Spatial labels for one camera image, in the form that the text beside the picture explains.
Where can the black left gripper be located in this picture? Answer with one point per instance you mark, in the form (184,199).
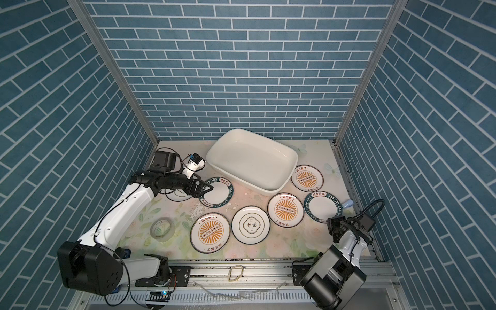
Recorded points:
(197,192)

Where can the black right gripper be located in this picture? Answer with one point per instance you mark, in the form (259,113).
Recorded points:
(334,222)

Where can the green rim plate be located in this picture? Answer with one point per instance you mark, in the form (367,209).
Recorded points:
(221,194)
(322,205)

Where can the orange sunburst plate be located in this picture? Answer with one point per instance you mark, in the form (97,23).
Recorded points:
(307,178)
(285,210)
(210,233)

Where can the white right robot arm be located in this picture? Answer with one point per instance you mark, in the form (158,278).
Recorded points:
(335,275)

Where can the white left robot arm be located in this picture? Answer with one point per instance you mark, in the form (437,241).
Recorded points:
(101,240)

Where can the white plastic bin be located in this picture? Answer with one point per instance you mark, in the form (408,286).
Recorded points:
(259,163)

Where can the small light blue object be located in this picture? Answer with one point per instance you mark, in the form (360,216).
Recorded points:
(347,204)

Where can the white clover plate left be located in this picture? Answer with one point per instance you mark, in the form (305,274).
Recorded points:
(177,196)

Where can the white clover plate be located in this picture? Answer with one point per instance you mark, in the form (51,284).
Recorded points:
(250,225)
(177,196)

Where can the white clover plate centre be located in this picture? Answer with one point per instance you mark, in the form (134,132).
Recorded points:
(250,225)

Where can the clear tape roll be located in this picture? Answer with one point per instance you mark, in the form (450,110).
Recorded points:
(162,230)

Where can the beige rubber band loop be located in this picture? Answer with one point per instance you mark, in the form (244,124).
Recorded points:
(235,273)

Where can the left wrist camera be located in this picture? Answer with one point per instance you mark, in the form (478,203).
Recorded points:
(194,163)

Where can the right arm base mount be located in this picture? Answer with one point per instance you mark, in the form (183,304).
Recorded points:
(298,272)

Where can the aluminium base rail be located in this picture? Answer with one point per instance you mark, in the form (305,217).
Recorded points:
(103,276)

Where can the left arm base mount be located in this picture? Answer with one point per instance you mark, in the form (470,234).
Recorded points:
(172,277)

